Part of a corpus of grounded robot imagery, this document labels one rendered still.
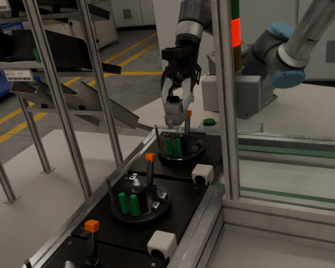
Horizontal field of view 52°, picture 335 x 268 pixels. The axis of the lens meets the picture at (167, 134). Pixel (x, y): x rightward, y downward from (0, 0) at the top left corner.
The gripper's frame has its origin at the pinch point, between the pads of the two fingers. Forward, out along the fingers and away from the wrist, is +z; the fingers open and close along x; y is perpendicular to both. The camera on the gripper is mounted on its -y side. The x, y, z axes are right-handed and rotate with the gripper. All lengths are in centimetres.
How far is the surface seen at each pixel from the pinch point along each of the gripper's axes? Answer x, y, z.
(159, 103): 37, 62, -18
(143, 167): 7.4, 2.7, 17.6
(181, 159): -2.9, 4.1, 13.8
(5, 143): 266, 176, 1
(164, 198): -6.3, -11.0, 24.7
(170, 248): -12.5, -18.2, 33.6
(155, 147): 9.4, 11.5, 10.3
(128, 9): 427, 572, -399
